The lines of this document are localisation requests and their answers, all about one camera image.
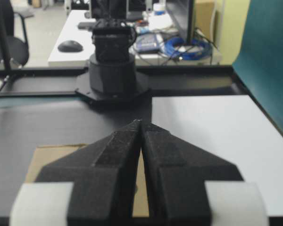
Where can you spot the black computer mouse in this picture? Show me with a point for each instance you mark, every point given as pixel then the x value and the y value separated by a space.
pixel 70 46

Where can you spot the blue white electronic device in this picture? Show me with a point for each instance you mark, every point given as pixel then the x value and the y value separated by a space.
pixel 147 44

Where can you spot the white desk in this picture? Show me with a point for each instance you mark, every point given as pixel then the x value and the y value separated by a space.
pixel 70 31

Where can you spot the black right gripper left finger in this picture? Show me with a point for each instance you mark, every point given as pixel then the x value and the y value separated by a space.
pixel 92 186

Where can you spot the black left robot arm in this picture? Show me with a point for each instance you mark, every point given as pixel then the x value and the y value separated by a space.
pixel 112 68

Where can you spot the brown polymaker cardboard box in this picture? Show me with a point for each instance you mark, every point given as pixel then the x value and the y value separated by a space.
pixel 44 155

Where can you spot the black computer monitor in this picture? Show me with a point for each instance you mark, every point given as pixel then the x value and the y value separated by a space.
pixel 183 15

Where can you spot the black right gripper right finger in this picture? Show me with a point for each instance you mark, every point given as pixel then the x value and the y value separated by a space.
pixel 188 186

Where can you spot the black aluminium frame rail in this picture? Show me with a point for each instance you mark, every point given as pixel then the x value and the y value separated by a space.
pixel 152 70

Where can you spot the black office chair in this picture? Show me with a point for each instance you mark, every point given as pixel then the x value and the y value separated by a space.
pixel 14 52

